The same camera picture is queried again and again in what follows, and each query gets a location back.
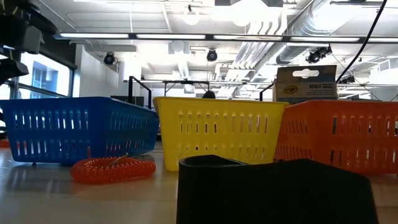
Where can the large blue Crayola box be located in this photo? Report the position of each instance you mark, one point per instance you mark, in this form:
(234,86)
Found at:
(304,90)

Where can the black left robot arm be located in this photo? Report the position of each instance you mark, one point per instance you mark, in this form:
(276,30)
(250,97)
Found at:
(12,34)

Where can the yellow plastic basket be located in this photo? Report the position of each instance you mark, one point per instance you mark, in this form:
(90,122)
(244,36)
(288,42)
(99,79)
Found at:
(217,107)

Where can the person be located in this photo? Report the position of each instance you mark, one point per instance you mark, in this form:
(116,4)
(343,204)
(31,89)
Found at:
(208,95)

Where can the black ceiling spotlight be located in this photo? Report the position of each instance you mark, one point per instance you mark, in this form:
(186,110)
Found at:
(346,80)
(314,57)
(109,59)
(212,56)

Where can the dark monitor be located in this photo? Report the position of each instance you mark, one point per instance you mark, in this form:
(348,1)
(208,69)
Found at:
(136,101)

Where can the round white pendant lamp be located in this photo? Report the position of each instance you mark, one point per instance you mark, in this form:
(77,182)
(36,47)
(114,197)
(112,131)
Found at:
(191,17)

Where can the long ceiling light bar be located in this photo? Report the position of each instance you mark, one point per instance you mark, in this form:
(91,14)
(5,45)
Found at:
(99,35)

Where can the blue plastic basket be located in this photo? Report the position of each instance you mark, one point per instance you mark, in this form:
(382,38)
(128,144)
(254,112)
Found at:
(62,107)

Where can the orange plastic basket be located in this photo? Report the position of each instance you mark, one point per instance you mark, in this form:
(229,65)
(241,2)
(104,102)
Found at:
(342,109)

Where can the black table frame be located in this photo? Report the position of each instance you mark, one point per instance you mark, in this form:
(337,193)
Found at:
(186,82)

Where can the black metal frame post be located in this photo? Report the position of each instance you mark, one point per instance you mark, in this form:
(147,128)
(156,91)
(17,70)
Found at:
(264,89)
(130,90)

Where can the silver ventilation duct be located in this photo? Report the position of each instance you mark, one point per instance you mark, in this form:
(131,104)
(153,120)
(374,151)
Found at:
(292,54)

